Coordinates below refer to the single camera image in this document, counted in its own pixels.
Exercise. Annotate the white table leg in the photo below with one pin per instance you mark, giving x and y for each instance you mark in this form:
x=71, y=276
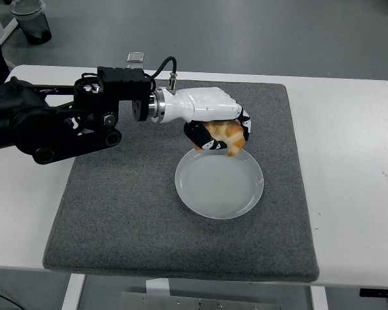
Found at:
x=319, y=298
x=72, y=290

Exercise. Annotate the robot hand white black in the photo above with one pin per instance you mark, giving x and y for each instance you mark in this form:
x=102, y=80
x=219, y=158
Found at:
x=203, y=103

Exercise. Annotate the grey felt mat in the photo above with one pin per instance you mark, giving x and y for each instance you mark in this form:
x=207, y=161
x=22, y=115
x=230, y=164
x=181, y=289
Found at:
x=132, y=210

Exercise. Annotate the grey round plate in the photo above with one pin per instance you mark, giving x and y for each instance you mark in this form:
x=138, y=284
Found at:
x=220, y=187

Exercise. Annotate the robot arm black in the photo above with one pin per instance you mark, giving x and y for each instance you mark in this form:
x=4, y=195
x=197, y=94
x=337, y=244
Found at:
x=35, y=119

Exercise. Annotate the black bin with clear bag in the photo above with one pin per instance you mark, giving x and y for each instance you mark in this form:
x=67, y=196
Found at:
x=34, y=26

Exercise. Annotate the black bar under table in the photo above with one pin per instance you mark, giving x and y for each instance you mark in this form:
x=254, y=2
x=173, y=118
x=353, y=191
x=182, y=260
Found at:
x=380, y=292

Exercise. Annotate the square metal floor socket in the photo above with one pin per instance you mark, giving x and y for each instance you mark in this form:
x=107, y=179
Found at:
x=135, y=66
x=135, y=57

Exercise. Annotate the grey metal plate with screws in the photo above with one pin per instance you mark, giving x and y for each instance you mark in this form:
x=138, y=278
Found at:
x=181, y=303

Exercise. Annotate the white metal stand frame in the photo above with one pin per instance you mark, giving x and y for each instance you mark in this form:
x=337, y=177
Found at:
x=0, y=30

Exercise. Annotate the croissant bread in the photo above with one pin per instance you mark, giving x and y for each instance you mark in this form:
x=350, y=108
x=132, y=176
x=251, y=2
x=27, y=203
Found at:
x=229, y=132

